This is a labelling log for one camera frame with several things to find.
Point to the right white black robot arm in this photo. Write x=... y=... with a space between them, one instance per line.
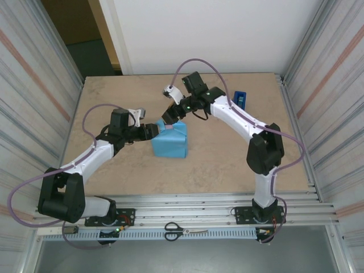
x=264 y=153

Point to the aluminium rail frame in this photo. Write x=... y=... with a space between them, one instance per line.
x=185 y=204

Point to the small black electronics module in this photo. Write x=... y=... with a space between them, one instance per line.
x=109 y=233
x=263 y=233

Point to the blue tape dispenser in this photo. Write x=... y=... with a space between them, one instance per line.
x=243 y=95

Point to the tan wooden door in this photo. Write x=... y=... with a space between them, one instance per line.
x=103 y=28

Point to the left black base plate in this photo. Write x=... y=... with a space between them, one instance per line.
x=128 y=216

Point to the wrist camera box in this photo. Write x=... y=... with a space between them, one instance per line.
x=139 y=112
x=175 y=94

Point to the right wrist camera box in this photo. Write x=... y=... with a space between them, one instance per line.
x=175 y=94

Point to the tape roll in dispenser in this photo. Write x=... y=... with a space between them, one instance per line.
x=241 y=102

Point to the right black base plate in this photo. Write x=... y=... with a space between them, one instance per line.
x=241 y=216

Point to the blue wrapping paper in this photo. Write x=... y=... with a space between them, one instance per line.
x=170 y=145

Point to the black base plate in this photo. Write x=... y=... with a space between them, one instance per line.
x=241 y=216
x=128 y=216

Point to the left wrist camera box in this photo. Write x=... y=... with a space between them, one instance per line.
x=139 y=112

